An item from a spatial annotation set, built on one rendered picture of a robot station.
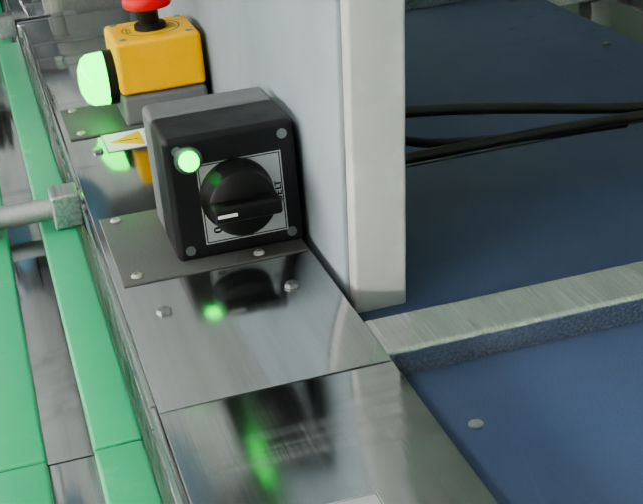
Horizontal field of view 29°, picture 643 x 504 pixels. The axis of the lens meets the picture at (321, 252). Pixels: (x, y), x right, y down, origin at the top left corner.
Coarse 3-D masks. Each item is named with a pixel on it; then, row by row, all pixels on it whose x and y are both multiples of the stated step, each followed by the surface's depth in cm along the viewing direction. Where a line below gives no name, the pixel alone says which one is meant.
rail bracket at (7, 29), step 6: (6, 12) 142; (0, 18) 140; (6, 18) 140; (12, 18) 140; (0, 24) 140; (6, 24) 140; (12, 24) 140; (0, 30) 140; (6, 30) 140; (12, 30) 141; (0, 36) 141; (6, 36) 141; (12, 36) 141
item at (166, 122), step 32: (224, 96) 80; (256, 96) 80; (160, 128) 75; (192, 128) 75; (224, 128) 74; (256, 128) 75; (288, 128) 75; (160, 160) 75; (224, 160) 75; (256, 160) 75; (288, 160) 76; (160, 192) 79; (192, 192) 75; (288, 192) 77; (192, 224) 76; (288, 224) 77; (192, 256) 76
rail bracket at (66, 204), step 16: (48, 192) 88; (64, 192) 88; (80, 192) 89; (0, 208) 87; (16, 208) 87; (32, 208) 87; (48, 208) 88; (64, 208) 87; (80, 208) 88; (0, 224) 87; (16, 224) 87; (64, 224) 88; (80, 224) 88
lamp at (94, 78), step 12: (84, 60) 102; (96, 60) 101; (108, 60) 101; (84, 72) 101; (96, 72) 101; (108, 72) 101; (84, 84) 101; (96, 84) 101; (108, 84) 101; (84, 96) 103; (96, 96) 102; (108, 96) 102
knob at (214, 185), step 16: (240, 160) 74; (208, 176) 74; (224, 176) 73; (240, 176) 73; (256, 176) 73; (208, 192) 74; (224, 192) 73; (240, 192) 73; (256, 192) 74; (272, 192) 74; (208, 208) 74; (224, 208) 72; (240, 208) 72; (256, 208) 73; (272, 208) 73; (224, 224) 74; (240, 224) 74; (256, 224) 74
